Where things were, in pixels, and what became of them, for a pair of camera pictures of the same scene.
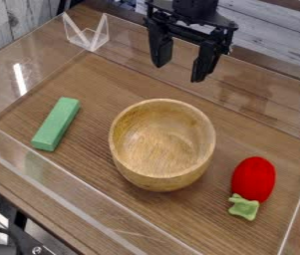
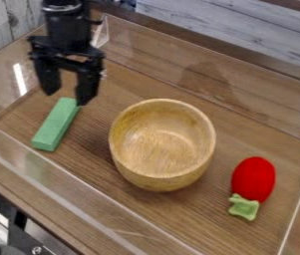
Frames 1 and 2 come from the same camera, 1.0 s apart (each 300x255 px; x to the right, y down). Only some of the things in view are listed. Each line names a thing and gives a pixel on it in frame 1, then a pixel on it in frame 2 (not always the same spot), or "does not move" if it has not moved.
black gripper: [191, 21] -> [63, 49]
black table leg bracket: [24, 243] does not move
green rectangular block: [53, 125] does not move
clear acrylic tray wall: [61, 202] does not move
